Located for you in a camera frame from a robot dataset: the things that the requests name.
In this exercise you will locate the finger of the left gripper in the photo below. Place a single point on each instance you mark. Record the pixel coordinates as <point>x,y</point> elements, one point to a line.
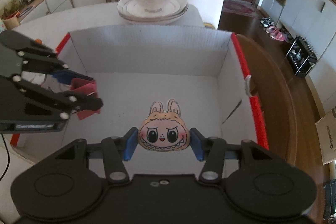
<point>74,101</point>
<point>65,76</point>

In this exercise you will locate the stacked white plates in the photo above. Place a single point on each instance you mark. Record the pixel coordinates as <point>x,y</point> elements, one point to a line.
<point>134,13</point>

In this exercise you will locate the labubu plush face toy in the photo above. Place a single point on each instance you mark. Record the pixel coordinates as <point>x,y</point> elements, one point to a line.
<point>164,130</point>

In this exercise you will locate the black shoe rack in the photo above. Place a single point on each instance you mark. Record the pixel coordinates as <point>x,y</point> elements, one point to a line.
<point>301,57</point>

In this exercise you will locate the brown cardboard box on floor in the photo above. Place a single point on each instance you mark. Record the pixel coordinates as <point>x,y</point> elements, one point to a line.
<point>326,128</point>

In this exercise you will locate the white side cabinet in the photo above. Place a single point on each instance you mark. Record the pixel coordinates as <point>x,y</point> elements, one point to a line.
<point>41,8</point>

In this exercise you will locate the red cardboard box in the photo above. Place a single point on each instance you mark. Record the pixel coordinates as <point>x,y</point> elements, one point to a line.
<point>199,75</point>

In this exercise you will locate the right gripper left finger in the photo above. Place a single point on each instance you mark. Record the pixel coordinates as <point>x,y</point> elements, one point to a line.
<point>115,151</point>

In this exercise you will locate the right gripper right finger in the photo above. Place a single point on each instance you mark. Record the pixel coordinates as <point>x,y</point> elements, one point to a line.
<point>212,152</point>

